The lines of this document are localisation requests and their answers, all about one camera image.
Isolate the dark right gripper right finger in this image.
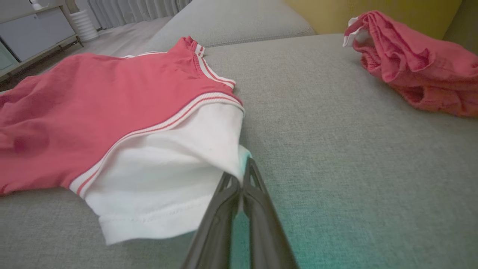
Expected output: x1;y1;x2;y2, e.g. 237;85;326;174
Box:
243;158;299;269

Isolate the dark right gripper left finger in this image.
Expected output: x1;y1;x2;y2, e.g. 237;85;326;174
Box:
181;173;240;269

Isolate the red and white striped shirt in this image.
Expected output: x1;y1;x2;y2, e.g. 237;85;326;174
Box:
0;35;251;246

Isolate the large grey sofa seat cushion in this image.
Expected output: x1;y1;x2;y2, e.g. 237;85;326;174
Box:
0;34;478;269

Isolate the small grey sofa seat cushion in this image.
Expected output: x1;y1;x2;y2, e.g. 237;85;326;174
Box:
144;0;316;53

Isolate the crumpled red garment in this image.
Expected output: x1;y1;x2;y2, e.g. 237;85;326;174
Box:
342;10;478;118

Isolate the yellow sofa cushion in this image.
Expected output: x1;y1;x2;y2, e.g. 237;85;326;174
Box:
285;0;463;40

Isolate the grey pleated curtain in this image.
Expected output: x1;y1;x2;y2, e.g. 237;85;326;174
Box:
87;0;193;28

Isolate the white ribbed cylinder device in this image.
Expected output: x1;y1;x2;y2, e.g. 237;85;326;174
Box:
65;0;99;42

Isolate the white low cabinet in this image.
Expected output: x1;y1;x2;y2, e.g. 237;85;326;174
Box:
0;0;83;81

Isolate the grey sofa backrest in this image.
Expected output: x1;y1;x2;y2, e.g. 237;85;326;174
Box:
443;0;478;43

